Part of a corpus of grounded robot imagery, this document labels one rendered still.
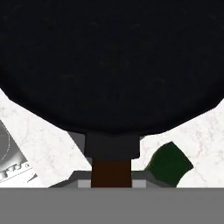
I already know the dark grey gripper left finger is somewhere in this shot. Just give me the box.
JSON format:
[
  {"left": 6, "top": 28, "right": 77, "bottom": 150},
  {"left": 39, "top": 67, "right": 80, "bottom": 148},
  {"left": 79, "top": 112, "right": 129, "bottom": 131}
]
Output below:
[{"left": 48, "top": 131, "right": 93, "bottom": 189}]

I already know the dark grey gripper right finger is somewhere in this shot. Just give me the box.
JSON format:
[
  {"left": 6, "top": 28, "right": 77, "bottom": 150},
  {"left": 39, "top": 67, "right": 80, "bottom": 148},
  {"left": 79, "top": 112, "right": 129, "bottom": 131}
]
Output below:
[{"left": 130, "top": 135, "right": 177, "bottom": 189}]

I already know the black pan with brown handle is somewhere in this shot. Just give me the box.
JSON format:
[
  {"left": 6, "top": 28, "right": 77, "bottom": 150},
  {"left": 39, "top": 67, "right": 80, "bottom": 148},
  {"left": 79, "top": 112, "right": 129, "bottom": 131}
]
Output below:
[{"left": 0, "top": 0, "right": 224, "bottom": 188}]

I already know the dark green sponge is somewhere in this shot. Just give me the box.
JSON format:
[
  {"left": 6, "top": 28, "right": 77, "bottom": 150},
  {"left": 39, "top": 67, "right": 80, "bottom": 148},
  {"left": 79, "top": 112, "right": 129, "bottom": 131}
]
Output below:
[{"left": 143, "top": 141, "right": 194, "bottom": 188}]

